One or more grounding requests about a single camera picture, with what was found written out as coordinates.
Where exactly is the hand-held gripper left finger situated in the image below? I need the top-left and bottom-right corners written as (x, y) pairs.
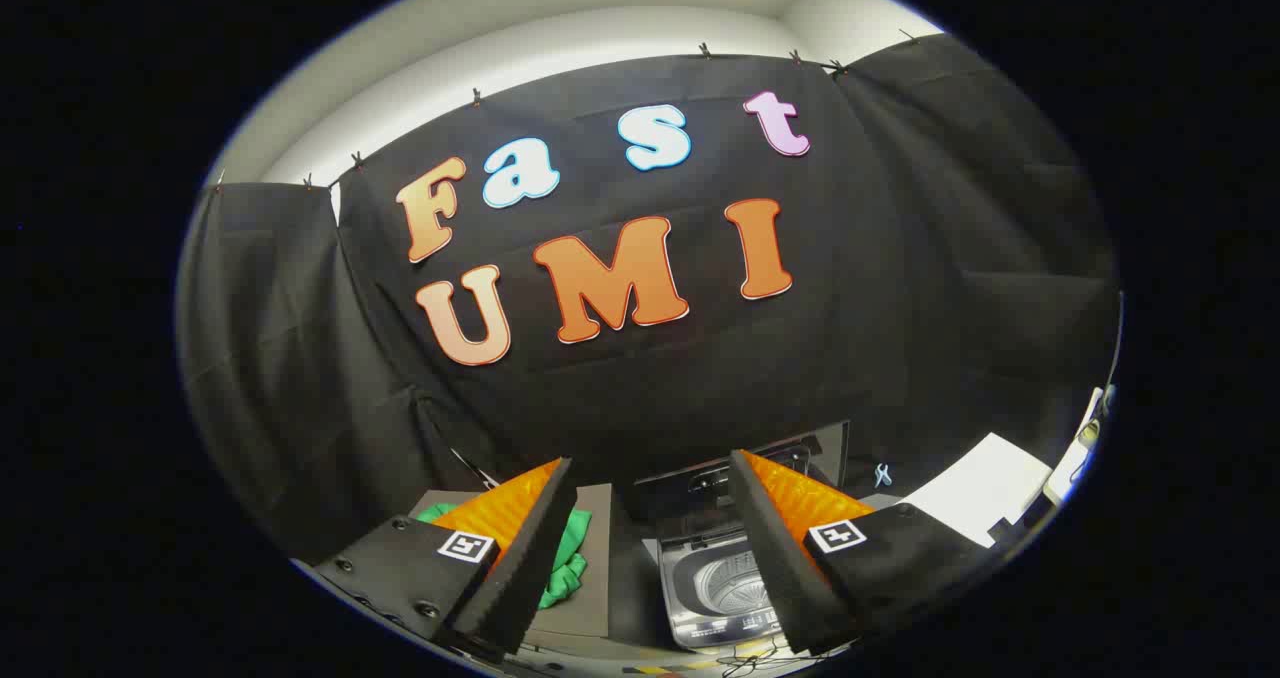
top-left (312, 456), bottom-right (579, 659)

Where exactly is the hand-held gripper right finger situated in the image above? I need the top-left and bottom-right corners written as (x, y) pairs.
top-left (727, 448), bottom-right (1001, 657)

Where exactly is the green shirt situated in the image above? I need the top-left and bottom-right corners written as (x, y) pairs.
top-left (415, 501), bottom-right (593, 611)

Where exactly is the grey washing machine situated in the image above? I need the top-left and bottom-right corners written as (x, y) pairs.
top-left (655, 528), bottom-right (791, 654)

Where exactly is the dark washing machine lid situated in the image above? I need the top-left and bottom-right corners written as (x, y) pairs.
top-left (630, 420), bottom-right (851, 534)

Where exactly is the grey board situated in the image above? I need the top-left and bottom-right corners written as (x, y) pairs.
top-left (408, 483), bottom-right (616, 659)

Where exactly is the white table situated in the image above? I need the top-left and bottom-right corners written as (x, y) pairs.
top-left (895, 433), bottom-right (1056, 549)

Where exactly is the black backdrop cloth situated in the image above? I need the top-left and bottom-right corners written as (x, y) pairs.
top-left (178, 33), bottom-right (1121, 559)

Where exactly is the tangled black cable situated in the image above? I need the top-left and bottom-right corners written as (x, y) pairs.
top-left (715, 638), bottom-right (803, 675)

